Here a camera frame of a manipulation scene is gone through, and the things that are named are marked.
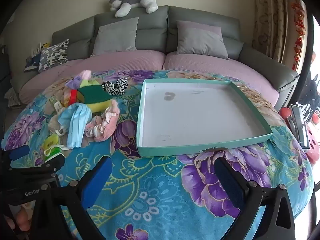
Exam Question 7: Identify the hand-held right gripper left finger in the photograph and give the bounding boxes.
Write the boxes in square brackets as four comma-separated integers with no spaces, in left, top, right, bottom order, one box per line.
[30,156,113,240]

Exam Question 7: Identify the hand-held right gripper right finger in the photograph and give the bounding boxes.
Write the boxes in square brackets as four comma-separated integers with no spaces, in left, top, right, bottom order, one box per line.
[214,156,297,240]

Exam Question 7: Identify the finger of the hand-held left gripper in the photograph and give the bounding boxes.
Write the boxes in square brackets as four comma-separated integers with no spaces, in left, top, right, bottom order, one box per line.
[10,155,66,178]
[0,145,30,167]

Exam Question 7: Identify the green tissue packet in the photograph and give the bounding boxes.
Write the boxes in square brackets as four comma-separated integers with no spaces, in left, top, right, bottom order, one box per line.
[42,134,63,158]

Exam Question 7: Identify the teal cardboard box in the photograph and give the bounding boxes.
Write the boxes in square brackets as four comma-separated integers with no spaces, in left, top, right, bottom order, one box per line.
[136,78,273,158]

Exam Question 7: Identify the yellow green sponge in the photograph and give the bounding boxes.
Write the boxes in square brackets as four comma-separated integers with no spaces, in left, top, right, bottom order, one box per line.
[77,86,114,113]

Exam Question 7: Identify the purple packet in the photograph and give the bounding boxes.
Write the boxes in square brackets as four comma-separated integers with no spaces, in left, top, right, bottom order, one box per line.
[65,77,83,89]

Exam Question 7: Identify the person's left hand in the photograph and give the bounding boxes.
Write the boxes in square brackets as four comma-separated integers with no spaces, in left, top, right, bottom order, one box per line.
[6,211,29,232]

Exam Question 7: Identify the floral blanket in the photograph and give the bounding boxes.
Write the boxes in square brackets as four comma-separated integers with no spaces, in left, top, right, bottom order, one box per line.
[1,69,314,240]

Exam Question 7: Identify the pink baby hat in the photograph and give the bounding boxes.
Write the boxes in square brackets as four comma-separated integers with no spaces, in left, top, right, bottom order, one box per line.
[84,99,120,142]

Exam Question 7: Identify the white patterned bag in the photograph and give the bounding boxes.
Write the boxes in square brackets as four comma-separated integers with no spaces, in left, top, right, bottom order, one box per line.
[5,87,23,108]

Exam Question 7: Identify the blue white cushion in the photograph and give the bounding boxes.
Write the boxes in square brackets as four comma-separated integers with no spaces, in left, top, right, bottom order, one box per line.
[24,54,42,72]

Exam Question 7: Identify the dark blue cabinet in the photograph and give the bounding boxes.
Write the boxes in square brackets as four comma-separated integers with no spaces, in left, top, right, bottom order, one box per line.
[0,37,12,98]

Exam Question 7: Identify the steel wool scrubber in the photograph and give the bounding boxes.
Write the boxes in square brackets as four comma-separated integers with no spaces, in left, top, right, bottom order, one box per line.
[101,80,118,96]

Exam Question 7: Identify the black rectangular device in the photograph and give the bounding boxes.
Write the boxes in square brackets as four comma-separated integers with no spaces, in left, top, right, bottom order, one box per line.
[289,104,310,149]

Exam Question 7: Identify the pink round object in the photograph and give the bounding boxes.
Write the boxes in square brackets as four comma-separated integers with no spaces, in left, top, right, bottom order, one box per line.
[306,124,320,164]

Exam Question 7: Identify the black white spotted sock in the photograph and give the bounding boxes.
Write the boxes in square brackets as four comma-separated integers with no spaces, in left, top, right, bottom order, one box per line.
[115,77,128,93]

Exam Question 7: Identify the blue white patterned pillow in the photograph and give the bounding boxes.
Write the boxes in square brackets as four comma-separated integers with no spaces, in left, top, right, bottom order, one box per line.
[38,39,70,73]

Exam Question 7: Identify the white yellow books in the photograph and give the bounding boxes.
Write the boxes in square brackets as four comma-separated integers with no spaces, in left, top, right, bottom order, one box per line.
[31,42,52,55]

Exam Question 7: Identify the grey and pink pillow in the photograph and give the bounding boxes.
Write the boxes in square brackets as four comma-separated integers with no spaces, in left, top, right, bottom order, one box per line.
[176,20,229,60]

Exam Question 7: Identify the grey sofa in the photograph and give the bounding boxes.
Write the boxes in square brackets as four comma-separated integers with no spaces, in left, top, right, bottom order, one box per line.
[10,5,300,105]

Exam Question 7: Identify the red hanging decoration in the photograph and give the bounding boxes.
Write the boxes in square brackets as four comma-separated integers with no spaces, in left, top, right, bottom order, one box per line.
[290,1,307,70]

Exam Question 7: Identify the beige patterned curtain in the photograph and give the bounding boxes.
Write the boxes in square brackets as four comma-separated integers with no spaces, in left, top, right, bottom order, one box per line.
[251,0,295,65]

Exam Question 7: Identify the grey white plush husky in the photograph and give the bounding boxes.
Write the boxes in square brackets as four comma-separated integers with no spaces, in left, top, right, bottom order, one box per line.
[106,0,161,18]

